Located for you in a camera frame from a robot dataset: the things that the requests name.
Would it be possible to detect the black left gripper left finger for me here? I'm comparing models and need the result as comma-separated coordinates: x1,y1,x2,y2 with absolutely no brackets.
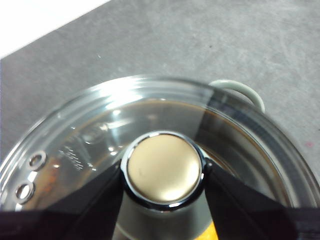
0,162,125,240

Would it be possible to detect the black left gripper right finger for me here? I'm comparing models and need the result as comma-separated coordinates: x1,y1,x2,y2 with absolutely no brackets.
203,162,320,240

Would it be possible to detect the yellow corn cob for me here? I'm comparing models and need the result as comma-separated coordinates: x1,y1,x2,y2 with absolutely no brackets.
203,218,216,240

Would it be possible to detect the glass lid with green knob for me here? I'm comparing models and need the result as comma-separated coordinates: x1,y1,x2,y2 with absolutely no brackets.
0,74,313,240

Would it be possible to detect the pale green electric pot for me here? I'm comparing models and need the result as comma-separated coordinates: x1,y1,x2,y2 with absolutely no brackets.
199,79,316,240

